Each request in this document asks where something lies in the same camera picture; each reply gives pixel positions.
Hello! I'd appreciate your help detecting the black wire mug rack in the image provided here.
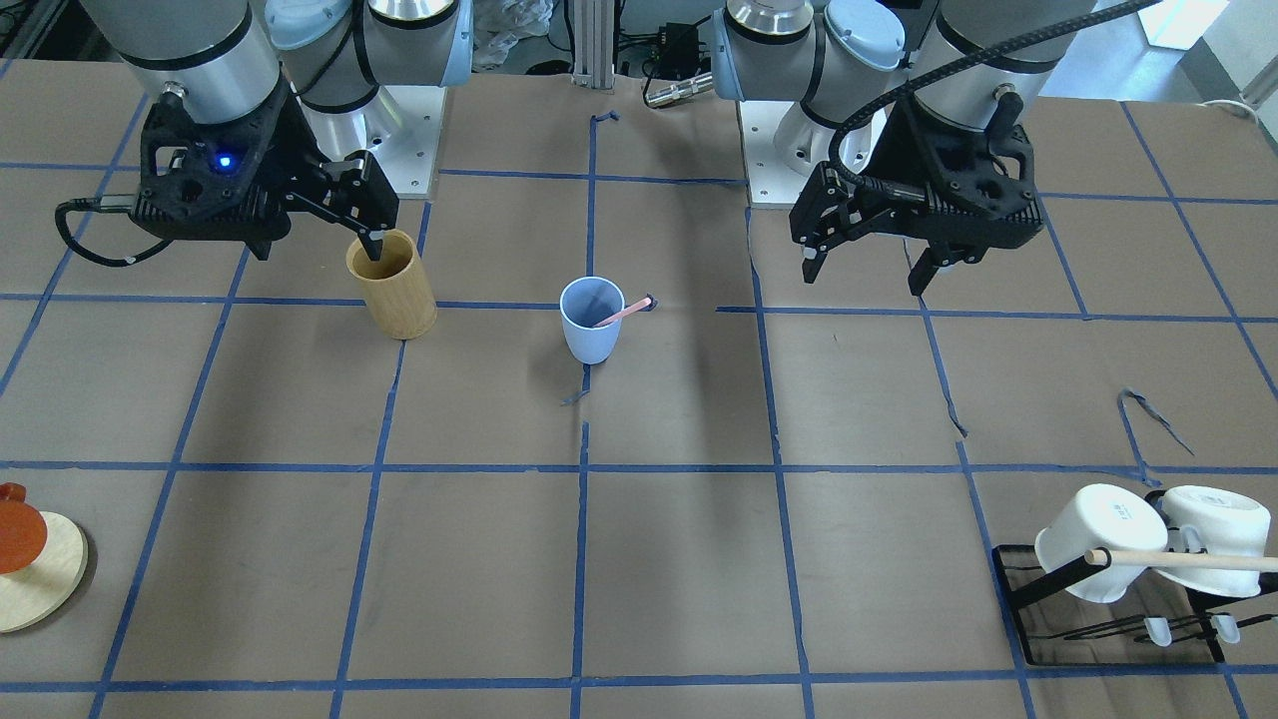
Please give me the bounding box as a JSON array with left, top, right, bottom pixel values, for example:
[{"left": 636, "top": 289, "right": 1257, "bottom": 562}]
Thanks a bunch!
[{"left": 992, "top": 487, "right": 1278, "bottom": 668}]

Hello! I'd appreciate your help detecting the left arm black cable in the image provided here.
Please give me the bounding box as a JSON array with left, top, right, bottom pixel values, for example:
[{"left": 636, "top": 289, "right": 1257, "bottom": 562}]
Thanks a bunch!
[{"left": 827, "top": 0, "right": 1164, "bottom": 195}]

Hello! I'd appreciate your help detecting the wooden mug tree stand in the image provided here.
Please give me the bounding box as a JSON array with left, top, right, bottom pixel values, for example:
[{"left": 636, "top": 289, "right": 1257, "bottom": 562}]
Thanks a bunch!
[{"left": 1, "top": 508, "right": 89, "bottom": 633}]

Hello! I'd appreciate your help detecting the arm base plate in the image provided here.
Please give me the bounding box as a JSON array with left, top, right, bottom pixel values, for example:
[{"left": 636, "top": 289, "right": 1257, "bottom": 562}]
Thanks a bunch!
[
  {"left": 303, "top": 86, "right": 450, "bottom": 201},
  {"left": 736, "top": 88, "right": 835, "bottom": 209}
]

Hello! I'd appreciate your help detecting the orange mug on stand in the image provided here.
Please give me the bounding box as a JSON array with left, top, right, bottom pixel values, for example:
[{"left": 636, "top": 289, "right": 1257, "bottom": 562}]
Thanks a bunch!
[{"left": 1, "top": 481, "right": 49, "bottom": 576}]

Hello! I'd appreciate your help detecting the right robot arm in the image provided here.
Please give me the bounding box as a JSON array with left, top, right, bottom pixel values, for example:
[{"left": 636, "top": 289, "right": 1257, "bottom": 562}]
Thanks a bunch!
[{"left": 54, "top": 1, "right": 474, "bottom": 268}]

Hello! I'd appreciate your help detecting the aluminium frame post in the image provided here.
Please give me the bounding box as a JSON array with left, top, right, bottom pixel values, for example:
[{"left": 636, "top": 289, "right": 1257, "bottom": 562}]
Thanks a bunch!
[{"left": 564, "top": 0, "right": 619, "bottom": 95}]

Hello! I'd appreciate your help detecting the blue-grey plastic cup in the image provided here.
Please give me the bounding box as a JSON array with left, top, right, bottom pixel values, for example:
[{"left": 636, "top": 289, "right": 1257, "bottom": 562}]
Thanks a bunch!
[{"left": 558, "top": 275, "right": 626, "bottom": 365}]

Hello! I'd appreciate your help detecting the white mug on rack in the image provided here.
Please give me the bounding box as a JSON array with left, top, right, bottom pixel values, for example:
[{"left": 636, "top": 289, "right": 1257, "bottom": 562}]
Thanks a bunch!
[{"left": 1034, "top": 483, "right": 1168, "bottom": 572}]

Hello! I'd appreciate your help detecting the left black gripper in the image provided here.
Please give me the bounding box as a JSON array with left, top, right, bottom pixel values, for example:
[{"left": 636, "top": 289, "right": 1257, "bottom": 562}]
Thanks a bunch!
[{"left": 789, "top": 95, "right": 1042, "bottom": 298}]

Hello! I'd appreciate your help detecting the bamboo chopstick holder cup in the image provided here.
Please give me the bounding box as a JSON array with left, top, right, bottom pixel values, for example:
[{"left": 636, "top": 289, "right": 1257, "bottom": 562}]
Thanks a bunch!
[{"left": 345, "top": 231, "right": 438, "bottom": 341}]

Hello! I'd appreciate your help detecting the pink chopstick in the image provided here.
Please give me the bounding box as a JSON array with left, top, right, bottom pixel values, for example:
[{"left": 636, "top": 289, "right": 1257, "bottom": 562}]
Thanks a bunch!
[{"left": 593, "top": 292, "right": 658, "bottom": 329}]

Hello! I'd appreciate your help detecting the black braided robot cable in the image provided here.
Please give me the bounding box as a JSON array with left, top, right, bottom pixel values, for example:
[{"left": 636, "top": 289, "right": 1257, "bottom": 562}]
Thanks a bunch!
[{"left": 55, "top": 198, "right": 176, "bottom": 269}]

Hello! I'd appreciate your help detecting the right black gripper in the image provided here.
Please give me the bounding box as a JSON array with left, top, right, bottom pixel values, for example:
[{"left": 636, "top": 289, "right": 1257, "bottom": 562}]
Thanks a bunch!
[{"left": 132, "top": 86, "right": 400, "bottom": 261}]

